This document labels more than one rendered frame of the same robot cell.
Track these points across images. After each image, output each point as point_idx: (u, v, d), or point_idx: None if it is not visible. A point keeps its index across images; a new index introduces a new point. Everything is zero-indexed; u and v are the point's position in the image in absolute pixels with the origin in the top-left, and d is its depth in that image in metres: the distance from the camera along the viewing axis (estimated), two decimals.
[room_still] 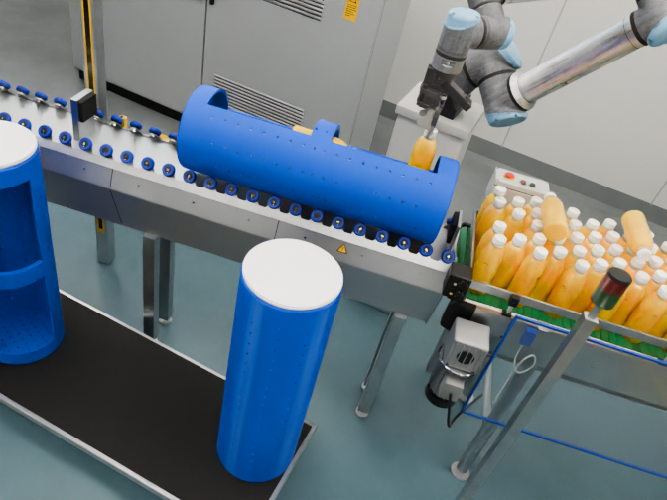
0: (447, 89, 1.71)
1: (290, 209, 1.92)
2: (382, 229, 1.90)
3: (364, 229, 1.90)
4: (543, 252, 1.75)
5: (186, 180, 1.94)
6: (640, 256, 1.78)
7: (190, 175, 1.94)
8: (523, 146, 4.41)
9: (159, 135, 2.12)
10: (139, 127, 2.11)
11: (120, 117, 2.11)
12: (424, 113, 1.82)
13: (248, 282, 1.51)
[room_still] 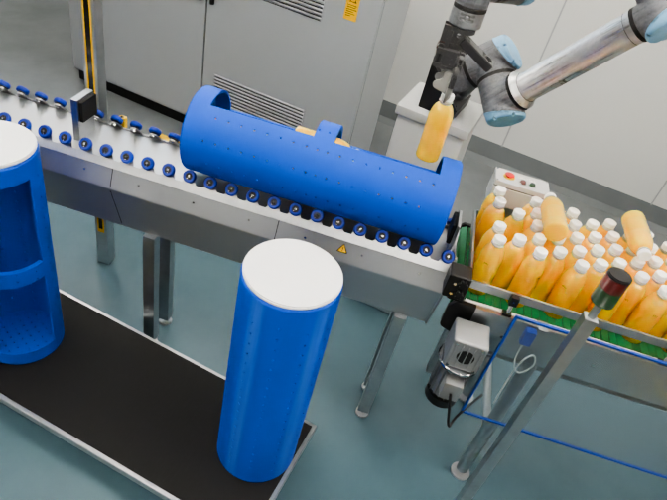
0: (466, 48, 1.57)
1: (290, 207, 1.92)
2: (385, 230, 1.90)
3: (363, 231, 1.90)
4: (543, 252, 1.75)
5: (185, 179, 1.94)
6: (640, 256, 1.78)
7: (190, 175, 1.94)
8: (523, 146, 4.41)
9: (159, 135, 2.12)
10: (139, 127, 2.11)
11: (120, 117, 2.11)
12: (440, 76, 1.69)
13: (248, 282, 1.51)
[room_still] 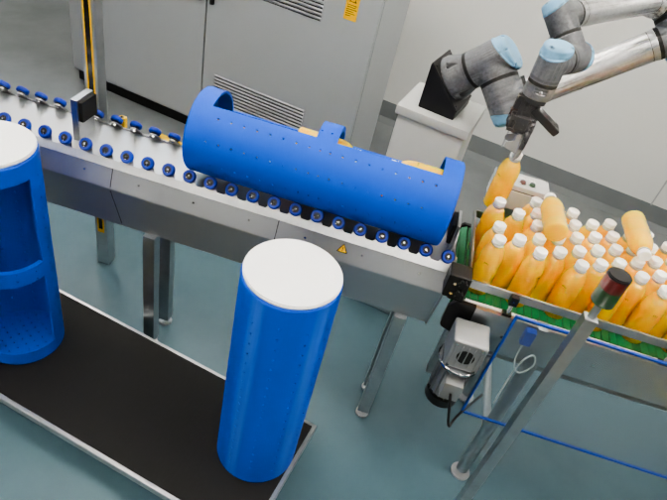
0: (537, 116, 1.80)
1: (291, 205, 1.92)
2: (387, 232, 1.90)
3: (362, 232, 1.90)
4: (543, 252, 1.75)
5: (184, 177, 1.94)
6: (640, 256, 1.78)
7: (190, 176, 1.94)
8: None
9: (159, 135, 2.12)
10: (139, 127, 2.11)
11: (120, 117, 2.11)
12: (509, 137, 1.91)
13: (248, 282, 1.51)
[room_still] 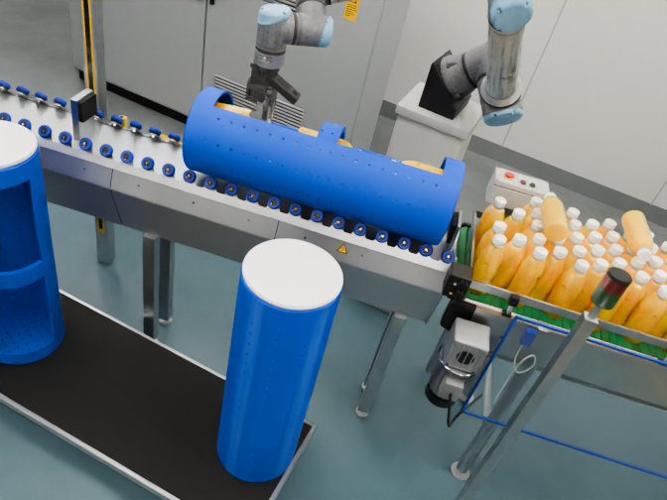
0: (271, 83, 1.77)
1: (291, 205, 1.92)
2: (387, 232, 1.90)
3: (362, 232, 1.90)
4: (543, 252, 1.75)
5: (184, 177, 1.94)
6: (640, 256, 1.78)
7: (190, 176, 1.94)
8: (523, 146, 4.41)
9: (159, 135, 2.12)
10: (139, 127, 2.11)
11: (120, 117, 2.11)
12: None
13: (248, 282, 1.51)
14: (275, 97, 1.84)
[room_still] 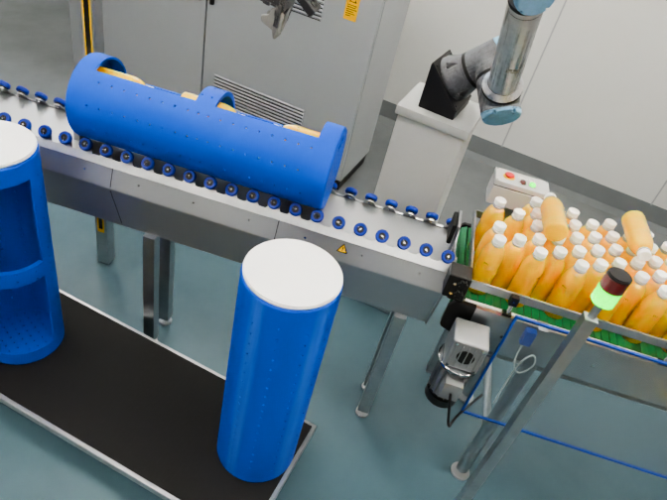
0: None
1: (295, 203, 1.92)
2: (378, 230, 1.90)
3: (357, 232, 1.90)
4: (543, 252, 1.75)
5: (185, 173, 1.94)
6: (640, 256, 1.78)
7: (189, 177, 1.94)
8: (523, 146, 4.41)
9: None
10: None
11: None
12: None
13: (248, 282, 1.51)
14: (291, 5, 1.58)
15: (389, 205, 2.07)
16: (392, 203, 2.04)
